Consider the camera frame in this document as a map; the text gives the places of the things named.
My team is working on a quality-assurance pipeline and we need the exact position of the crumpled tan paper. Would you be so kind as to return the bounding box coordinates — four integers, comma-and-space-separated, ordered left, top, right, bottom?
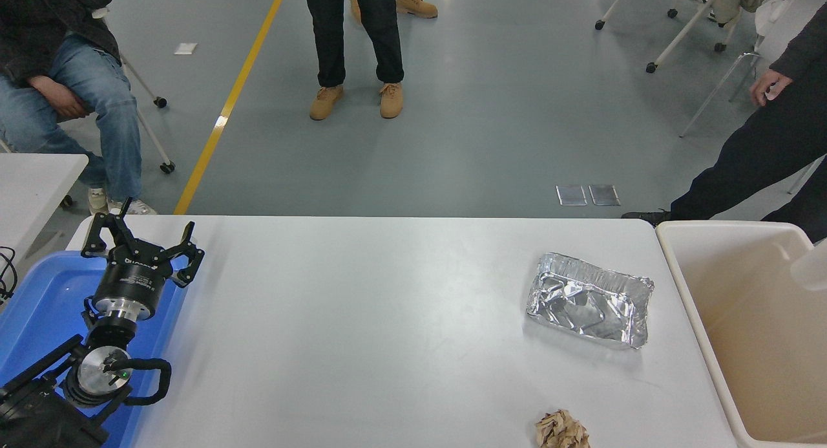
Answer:
535, 409, 591, 448

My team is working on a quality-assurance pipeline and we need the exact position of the seated person's right hand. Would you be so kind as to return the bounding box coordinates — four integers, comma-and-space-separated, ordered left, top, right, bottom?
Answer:
29, 75, 92, 120

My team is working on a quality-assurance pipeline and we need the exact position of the large pale bin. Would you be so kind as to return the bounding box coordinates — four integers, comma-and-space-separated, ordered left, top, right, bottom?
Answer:
656, 220, 827, 448

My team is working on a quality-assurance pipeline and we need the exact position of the white paper cup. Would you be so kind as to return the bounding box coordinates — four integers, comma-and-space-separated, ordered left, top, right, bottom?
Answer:
790, 238, 827, 292

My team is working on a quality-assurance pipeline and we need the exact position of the white side table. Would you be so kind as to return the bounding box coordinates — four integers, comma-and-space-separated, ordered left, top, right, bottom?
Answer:
0, 153, 90, 261

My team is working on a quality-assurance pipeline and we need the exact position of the seated person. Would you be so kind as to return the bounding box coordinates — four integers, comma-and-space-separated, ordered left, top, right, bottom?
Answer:
0, 0, 159, 216

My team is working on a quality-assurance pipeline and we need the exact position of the blue plastic tray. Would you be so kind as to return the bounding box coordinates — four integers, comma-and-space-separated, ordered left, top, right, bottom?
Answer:
0, 251, 191, 448

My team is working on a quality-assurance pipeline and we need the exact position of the silver foil tray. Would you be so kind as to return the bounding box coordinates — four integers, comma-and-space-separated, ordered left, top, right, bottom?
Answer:
527, 252, 655, 350

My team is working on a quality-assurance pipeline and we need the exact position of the black cable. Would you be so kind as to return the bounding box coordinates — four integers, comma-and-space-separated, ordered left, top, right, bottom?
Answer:
0, 246, 18, 303

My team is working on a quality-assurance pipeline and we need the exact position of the wheeled chair with white legs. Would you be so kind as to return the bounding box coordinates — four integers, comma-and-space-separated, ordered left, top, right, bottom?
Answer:
61, 2, 176, 209
595, 0, 728, 74

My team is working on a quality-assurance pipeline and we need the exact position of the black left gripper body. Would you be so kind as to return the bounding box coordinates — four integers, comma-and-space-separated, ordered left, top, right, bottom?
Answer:
96, 251, 174, 308

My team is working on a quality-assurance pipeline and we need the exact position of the person's hand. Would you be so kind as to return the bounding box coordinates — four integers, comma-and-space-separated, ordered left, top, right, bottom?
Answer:
749, 69, 793, 107

